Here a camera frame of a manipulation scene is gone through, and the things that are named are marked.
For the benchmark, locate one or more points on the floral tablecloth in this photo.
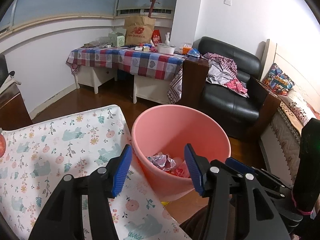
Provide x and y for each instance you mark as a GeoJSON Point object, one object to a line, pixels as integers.
{"type": "Point", "coordinates": [38, 156]}

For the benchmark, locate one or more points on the black leather chair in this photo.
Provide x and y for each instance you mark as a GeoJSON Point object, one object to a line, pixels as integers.
{"type": "Point", "coordinates": [7, 78]}

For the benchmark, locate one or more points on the brown wooden nightstand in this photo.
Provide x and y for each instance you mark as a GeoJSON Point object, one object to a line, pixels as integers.
{"type": "Point", "coordinates": [13, 112]}

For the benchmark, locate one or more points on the pink plastic trash bin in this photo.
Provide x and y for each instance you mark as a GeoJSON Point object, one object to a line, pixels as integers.
{"type": "Point", "coordinates": [167, 129]}

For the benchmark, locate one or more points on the white wall socket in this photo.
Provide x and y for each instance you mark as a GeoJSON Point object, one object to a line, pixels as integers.
{"type": "Point", "coordinates": [227, 2]}

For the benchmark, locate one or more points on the bed with patterned cover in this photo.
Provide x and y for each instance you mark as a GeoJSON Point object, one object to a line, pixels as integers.
{"type": "Point", "coordinates": [281, 138]}

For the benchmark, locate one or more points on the white round bowl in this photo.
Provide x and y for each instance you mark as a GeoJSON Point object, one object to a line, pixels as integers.
{"type": "Point", "coordinates": [165, 49]}

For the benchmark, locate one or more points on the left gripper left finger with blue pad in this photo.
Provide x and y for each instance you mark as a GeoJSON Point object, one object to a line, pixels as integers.
{"type": "Point", "coordinates": [105, 183]}

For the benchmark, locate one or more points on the white bottle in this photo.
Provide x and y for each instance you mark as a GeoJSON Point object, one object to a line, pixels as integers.
{"type": "Point", "coordinates": [167, 39]}

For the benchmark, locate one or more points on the light green box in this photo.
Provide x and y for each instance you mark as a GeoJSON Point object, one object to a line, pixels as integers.
{"type": "Point", "coordinates": [117, 37]}

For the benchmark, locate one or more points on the red apple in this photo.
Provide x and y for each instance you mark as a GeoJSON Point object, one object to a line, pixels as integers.
{"type": "Point", "coordinates": [2, 145]}

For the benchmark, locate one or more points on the plaid checkered tablecloth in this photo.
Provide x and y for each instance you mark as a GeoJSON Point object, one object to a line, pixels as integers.
{"type": "Point", "coordinates": [142, 63]}

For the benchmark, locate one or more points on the black leather sofa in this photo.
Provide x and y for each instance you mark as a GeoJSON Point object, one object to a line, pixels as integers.
{"type": "Point", "coordinates": [227, 96]}

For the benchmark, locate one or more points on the pile of clothes on sofa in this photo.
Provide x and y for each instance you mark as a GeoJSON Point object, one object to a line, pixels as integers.
{"type": "Point", "coordinates": [223, 71]}

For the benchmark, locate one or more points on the colourful wrapper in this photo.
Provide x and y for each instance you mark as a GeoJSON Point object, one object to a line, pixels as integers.
{"type": "Point", "coordinates": [163, 161]}

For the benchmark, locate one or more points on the brown paper shopping bag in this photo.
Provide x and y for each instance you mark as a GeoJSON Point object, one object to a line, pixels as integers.
{"type": "Point", "coordinates": [139, 29]}

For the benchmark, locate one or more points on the dark wooden side cabinet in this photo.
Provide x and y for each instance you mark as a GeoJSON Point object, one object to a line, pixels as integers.
{"type": "Point", "coordinates": [194, 73]}

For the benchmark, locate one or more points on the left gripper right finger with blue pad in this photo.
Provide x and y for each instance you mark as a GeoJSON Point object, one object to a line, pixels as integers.
{"type": "Point", "coordinates": [212, 180]}

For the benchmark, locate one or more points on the comic print pillow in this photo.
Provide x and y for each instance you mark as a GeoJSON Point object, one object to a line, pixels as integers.
{"type": "Point", "coordinates": [277, 81]}

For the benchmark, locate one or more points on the blue plastic bag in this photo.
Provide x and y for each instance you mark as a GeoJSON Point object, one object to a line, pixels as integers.
{"type": "Point", "coordinates": [194, 53]}

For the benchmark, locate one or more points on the orange tissue box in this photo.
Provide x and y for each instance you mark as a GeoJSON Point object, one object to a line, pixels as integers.
{"type": "Point", "coordinates": [184, 50]}

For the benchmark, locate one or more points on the white cabinet under table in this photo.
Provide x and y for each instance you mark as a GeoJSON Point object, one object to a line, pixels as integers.
{"type": "Point", "coordinates": [94, 77]}

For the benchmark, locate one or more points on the red packet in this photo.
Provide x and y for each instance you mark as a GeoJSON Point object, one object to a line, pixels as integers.
{"type": "Point", "coordinates": [156, 37]}

